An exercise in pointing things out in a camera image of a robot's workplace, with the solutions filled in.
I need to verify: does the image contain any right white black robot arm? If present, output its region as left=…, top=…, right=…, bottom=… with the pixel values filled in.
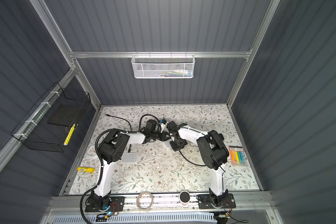
left=167, top=121, right=229, bottom=208

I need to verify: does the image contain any clear tape roll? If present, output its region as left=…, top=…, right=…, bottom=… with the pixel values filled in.
left=136, top=191, right=154, bottom=211

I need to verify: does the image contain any small yellow block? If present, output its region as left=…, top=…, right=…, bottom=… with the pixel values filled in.
left=77, top=167, right=95, bottom=173

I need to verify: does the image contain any white network switch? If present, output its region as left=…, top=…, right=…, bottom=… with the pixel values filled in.
left=120, top=153, right=139, bottom=164
left=164, top=140, right=172, bottom=149

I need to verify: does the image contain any yellow green marker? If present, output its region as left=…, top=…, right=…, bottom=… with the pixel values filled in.
left=63, top=124, right=77, bottom=146

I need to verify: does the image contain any black foam pad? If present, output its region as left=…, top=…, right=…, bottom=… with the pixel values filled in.
left=47, top=105, right=85, bottom=127

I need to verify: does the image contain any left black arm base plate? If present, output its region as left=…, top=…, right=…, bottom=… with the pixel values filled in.
left=85, top=195, right=125, bottom=213

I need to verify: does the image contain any black wire basket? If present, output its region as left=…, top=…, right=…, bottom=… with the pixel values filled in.
left=11, top=85, right=91, bottom=153

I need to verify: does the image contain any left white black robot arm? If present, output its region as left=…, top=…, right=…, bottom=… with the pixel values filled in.
left=83, top=114, right=170, bottom=211

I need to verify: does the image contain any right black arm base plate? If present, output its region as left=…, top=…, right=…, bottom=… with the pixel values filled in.
left=196, top=193, right=236, bottom=210

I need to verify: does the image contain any aluminium front rail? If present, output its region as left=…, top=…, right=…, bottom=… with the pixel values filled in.
left=44, top=191, right=276, bottom=215

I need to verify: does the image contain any pack of coloured markers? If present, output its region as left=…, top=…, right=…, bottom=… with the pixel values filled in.
left=229, top=146, right=246, bottom=166

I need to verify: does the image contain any white wire mesh basket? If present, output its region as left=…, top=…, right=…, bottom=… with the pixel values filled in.
left=131, top=55, right=196, bottom=79

